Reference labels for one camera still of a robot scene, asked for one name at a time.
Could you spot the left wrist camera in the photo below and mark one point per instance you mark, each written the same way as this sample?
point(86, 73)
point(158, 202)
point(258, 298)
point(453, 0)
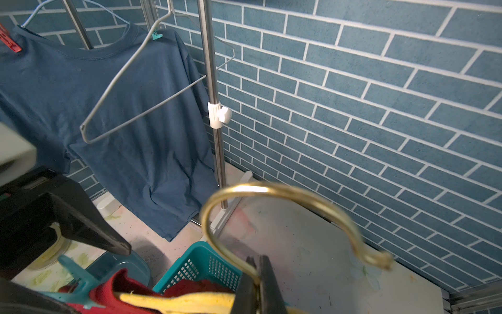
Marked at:
point(18, 156)

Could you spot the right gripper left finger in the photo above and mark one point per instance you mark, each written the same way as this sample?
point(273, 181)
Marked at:
point(245, 301)

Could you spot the light blue wire hanger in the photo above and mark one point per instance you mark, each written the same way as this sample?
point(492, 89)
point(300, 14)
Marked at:
point(70, 10)

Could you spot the dark teal tray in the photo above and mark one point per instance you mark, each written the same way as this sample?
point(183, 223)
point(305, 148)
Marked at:
point(109, 263)

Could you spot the metal clothes rack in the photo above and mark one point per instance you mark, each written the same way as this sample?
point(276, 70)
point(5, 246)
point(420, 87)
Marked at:
point(211, 98)

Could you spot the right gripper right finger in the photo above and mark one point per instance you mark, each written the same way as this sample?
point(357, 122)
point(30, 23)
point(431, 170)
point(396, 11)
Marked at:
point(271, 300)

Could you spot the white wire hanger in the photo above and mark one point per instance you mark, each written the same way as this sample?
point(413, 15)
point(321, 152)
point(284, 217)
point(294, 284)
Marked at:
point(138, 75)

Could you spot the teal plastic basket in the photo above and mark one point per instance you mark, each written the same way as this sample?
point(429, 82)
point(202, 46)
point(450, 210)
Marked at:
point(199, 262)

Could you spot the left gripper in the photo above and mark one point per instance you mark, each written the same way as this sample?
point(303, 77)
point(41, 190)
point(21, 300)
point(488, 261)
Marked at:
point(36, 200)

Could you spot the blue grey t-shirt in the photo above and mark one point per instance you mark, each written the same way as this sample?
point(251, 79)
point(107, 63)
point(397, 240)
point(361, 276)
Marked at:
point(37, 94)

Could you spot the yellow bowl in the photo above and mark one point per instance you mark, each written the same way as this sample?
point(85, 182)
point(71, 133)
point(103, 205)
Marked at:
point(58, 247)

